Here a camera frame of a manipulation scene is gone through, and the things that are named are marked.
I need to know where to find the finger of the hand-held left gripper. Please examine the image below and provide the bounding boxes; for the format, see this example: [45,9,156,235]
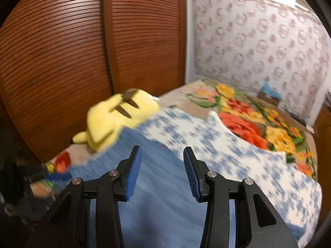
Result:
[28,169,73,182]

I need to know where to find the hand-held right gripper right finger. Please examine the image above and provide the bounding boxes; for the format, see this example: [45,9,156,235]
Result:
[183,147,298,248]

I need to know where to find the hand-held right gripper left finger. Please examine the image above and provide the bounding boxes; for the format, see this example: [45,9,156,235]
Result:
[26,145,143,248]

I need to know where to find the blue denim pants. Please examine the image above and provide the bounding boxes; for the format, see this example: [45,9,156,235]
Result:
[66,128,307,248]

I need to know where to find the blue floral white pad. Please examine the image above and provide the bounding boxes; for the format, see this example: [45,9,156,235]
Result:
[140,107,324,235]

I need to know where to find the yellow plush toy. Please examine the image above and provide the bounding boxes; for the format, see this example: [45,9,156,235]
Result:
[72,88,159,152]

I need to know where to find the colourful floral blanket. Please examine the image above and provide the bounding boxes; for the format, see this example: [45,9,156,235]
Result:
[45,79,318,199]

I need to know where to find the small cardboard box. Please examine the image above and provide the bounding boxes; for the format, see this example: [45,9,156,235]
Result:
[259,91,281,107]

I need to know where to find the wooden louvered wardrobe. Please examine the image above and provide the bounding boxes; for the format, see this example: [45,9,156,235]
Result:
[0,0,188,163]

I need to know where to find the wooden sideboard cabinet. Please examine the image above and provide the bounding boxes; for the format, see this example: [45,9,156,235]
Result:
[314,105,331,166]

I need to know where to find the circle print curtain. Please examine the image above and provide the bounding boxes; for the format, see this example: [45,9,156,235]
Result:
[186,0,331,127]

